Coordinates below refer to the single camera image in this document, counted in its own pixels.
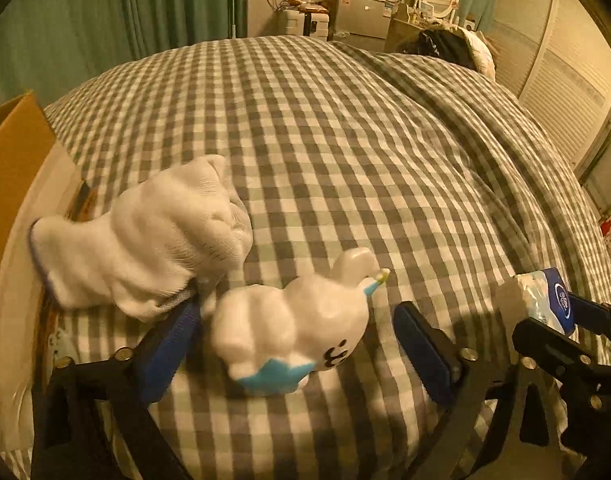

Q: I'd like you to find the cardboard box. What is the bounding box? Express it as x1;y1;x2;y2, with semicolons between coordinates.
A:
0;90;93;461

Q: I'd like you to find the white cloud toy figure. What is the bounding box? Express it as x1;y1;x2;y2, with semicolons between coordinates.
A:
200;247;391;397

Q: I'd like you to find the dark clothes pile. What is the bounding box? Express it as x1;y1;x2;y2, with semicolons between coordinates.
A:
400;27;480;70

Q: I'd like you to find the white pillow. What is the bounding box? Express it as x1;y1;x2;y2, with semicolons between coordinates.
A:
455;26;497;82

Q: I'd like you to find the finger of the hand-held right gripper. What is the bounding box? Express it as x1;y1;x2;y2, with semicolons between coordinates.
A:
513;317;611;461
568;292;611;356

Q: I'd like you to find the silver mini fridge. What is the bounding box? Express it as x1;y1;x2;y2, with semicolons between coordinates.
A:
332;0;402;54

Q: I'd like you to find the white sock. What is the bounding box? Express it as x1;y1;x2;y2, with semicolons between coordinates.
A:
29;154;252;323

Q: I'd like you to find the grey checkered blanket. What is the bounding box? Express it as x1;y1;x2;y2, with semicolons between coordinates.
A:
0;35;611;480

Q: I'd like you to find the white louvered wardrobe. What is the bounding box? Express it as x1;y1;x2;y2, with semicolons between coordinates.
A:
485;0;611;181

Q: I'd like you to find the blue white tissue pack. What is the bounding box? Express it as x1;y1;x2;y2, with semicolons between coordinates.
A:
499;268;577;336

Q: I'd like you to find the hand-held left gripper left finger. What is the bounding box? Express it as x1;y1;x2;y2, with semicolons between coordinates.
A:
32;298;202;480

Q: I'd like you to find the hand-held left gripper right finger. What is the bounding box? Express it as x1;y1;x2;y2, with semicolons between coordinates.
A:
393;301;521;480

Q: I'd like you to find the white storage box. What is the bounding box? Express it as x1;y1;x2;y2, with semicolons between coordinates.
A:
280;9;332;42

